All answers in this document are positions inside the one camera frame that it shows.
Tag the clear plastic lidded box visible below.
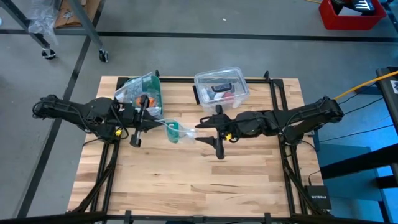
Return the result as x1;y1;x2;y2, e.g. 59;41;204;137
193;65;251;114

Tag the clear plastic zip bag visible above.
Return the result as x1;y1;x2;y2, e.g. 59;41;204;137
155;118;199;146

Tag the black aluminium table frame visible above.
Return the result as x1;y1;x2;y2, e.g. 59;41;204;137
65;69;331;224

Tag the orange bandage roll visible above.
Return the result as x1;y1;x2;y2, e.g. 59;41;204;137
134;96;157;108

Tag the crumpled clear plastic wrap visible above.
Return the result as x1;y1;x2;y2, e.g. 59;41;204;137
27;0;60;45

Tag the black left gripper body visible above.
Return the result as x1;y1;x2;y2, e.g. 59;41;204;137
116;94;150;148

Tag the teal plastic bin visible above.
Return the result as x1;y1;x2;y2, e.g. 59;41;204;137
129;74;164;119

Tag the brown cardboard box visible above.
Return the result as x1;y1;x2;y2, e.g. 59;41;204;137
54;0;102;29

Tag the red plastic crate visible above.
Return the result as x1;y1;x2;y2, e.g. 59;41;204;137
318;0;387;31

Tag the grey metal cart frame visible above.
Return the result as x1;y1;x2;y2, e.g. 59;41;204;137
0;0;109;63

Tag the black tool in crate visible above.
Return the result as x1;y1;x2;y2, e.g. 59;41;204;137
330;0;376;15

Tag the black Netgear network switch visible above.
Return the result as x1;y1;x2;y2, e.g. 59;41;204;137
303;185;332;213

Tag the black side desk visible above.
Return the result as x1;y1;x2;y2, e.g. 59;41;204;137
375;66;398;175

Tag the clear plastic bags bundle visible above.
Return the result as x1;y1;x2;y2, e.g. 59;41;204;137
113;72;155;109

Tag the black metal beam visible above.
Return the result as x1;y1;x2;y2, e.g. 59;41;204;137
320;145;398;180

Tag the yellow cable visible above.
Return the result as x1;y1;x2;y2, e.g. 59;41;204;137
334;70;398;101

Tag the thin black cable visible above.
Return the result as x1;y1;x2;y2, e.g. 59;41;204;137
318;124;395;144
341;97;385;116

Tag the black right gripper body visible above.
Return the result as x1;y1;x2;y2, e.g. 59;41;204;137
214;105;269;161

